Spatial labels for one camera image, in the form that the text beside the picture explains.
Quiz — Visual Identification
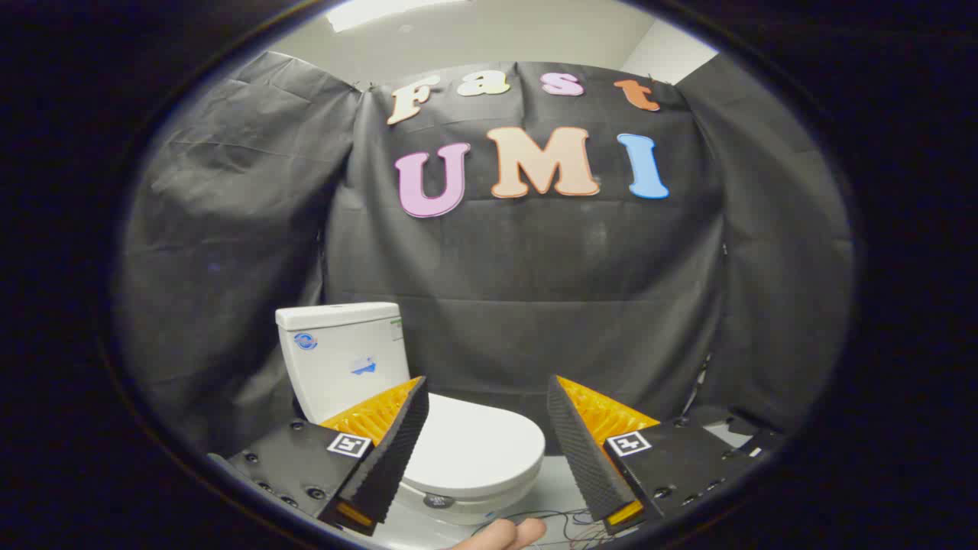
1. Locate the ceiling light panel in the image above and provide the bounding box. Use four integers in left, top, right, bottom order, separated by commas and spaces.
325, 0, 467, 33

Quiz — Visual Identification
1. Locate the black backdrop cloth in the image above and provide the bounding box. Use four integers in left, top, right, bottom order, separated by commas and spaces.
115, 50, 855, 459

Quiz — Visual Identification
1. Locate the white toilet with tank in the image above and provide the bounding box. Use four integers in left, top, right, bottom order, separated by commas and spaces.
275, 302, 547, 528

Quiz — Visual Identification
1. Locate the tangle of black cables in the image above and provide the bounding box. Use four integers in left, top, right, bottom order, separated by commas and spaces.
470, 508, 612, 550

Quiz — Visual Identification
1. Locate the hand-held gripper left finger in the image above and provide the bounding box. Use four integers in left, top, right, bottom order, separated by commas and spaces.
208, 376, 430, 537

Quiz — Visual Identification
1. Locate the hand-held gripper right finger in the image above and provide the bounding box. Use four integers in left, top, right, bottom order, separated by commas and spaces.
546, 374, 769, 535

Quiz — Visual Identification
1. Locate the white toilet lid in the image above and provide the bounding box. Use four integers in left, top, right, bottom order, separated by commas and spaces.
403, 393, 546, 497

